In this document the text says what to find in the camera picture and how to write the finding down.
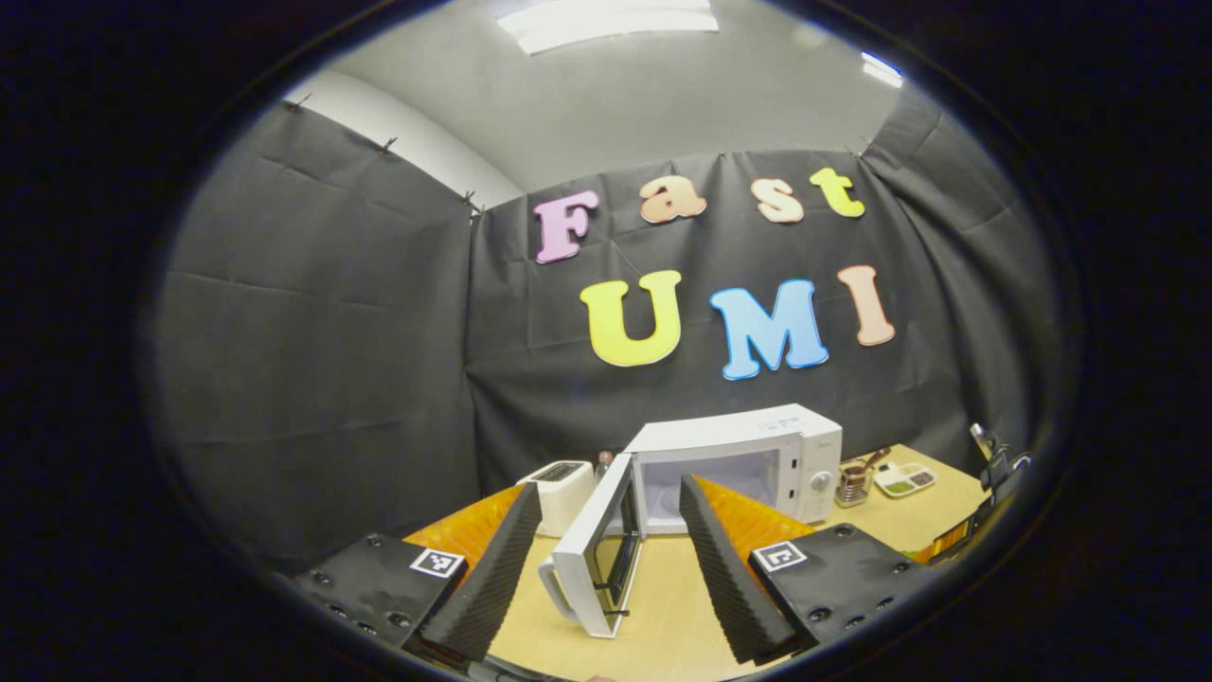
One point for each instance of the brown spoon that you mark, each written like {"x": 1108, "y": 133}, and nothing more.
{"x": 871, "y": 459}

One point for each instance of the black backdrop cloth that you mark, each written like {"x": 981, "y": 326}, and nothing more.
{"x": 331, "y": 332}

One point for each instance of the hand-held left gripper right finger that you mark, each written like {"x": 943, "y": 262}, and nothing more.
{"x": 724, "y": 578}

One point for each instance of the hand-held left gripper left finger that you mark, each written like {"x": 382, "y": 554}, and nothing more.
{"x": 492, "y": 578}

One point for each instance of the large ceiling light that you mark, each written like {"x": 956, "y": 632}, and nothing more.
{"x": 606, "y": 21}

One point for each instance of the white microwave oven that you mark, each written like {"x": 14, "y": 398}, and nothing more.
{"x": 729, "y": 431}

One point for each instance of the small ceiling light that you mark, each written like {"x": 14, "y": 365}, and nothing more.
{"x": 882, "y": 69}

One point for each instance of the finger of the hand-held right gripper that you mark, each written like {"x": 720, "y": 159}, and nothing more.
{"x": 952, "y": 540}

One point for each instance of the white toaster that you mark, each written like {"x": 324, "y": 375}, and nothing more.
{"x": 559, "y": 497}

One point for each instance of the small bottle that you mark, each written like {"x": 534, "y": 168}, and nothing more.
{"x": 603, "y": 466}

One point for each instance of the white divided dish with beans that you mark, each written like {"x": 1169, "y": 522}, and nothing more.
{"x": 904, "y": 480}

